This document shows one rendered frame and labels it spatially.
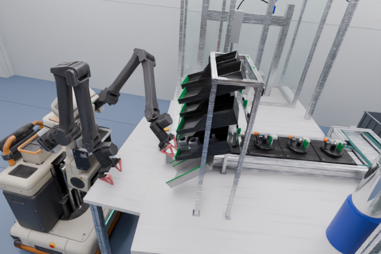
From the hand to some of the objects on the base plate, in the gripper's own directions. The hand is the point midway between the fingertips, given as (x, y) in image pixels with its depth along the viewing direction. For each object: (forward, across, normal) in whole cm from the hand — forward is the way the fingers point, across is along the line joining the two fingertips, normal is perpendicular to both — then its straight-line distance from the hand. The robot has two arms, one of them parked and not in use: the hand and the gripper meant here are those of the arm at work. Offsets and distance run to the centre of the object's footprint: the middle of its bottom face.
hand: (174, 151), depth 127 cm
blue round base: (+83, +13, +51) cm, 98 cm away
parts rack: (+35, -6, +1) cm, 36 cm away
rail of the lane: (+4, -66, -14) cm, 67 cm away
